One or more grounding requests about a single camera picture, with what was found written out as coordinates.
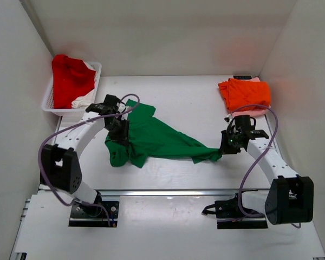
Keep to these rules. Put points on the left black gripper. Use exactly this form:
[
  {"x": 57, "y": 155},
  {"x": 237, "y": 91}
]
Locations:
[{"x": 121, "y": 134}]

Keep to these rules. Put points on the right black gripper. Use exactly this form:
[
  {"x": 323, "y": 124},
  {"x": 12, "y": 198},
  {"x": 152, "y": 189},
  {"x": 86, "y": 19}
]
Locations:
[{"x": 223, "y": 143}]

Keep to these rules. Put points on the green t shirt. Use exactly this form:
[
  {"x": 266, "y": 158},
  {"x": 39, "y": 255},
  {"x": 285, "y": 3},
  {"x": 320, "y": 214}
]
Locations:
[{"x": 150, "y": 137}]

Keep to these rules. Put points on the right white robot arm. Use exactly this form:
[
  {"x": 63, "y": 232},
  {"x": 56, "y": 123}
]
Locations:
[{"x": 290, "y": 198}]

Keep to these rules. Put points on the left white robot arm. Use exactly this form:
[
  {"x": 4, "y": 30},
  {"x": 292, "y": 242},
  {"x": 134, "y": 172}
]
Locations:
[{"x": 59, "y": 164}]

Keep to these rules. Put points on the pink folded t shirt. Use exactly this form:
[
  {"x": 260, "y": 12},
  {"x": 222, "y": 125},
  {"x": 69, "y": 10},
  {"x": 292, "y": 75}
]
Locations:
[{"x": 252, "y": 112}]

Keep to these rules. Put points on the white t shirt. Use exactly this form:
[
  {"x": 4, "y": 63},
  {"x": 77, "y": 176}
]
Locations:
[{"x": 86, "y": 100}]

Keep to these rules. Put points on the orange folded t shirt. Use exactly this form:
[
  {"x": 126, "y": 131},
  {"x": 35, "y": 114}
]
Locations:
[{"x": 238, "y": 93}]

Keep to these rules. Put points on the small black device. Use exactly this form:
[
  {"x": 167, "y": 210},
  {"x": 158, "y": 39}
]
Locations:
[{"x": 242, "y": 77}]

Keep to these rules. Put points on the red t shirt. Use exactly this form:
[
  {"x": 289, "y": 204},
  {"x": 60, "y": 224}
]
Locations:
[{"x": 71, "y": 80}]

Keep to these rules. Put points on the white plastic basket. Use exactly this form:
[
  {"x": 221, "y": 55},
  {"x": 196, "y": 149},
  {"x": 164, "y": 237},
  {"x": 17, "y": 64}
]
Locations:
[{"x": 48, "y": 101}]

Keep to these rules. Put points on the aluminium rail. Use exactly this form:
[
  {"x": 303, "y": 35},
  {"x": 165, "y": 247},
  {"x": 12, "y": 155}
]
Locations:
[{"x": 169, "y": 192}]

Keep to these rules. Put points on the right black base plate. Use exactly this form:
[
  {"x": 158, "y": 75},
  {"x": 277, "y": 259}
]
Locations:
[{"x": 229, "y": 217}]

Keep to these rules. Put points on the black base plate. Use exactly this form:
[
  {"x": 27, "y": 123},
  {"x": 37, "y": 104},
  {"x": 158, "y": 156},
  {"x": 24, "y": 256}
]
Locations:
[
  {"x": 95, "y": 217},
  {"x": 229, "y": 217}
]

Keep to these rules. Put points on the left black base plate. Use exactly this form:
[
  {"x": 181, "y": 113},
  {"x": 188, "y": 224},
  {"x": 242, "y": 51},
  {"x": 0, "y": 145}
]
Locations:
[{"x": 95, "y": 217}]

